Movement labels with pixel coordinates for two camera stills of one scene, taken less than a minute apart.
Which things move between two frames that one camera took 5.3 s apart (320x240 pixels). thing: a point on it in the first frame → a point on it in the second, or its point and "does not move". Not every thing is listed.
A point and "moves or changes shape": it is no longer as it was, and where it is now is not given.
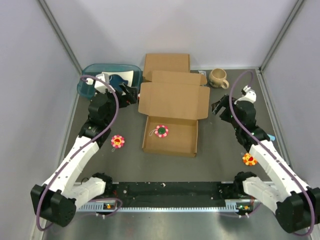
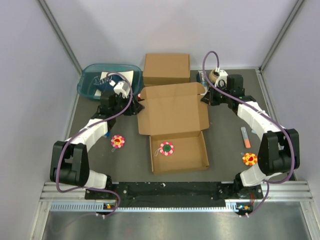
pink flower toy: (117, 141) does not move
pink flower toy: (161, 130) → (166, 148)
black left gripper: (131, 98) → (135, 108)
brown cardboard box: (177, 100) moves or changes shape
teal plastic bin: (85, 85) does not move
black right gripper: (216, 107) → (209, 98)
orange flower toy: (249, 159) does not move
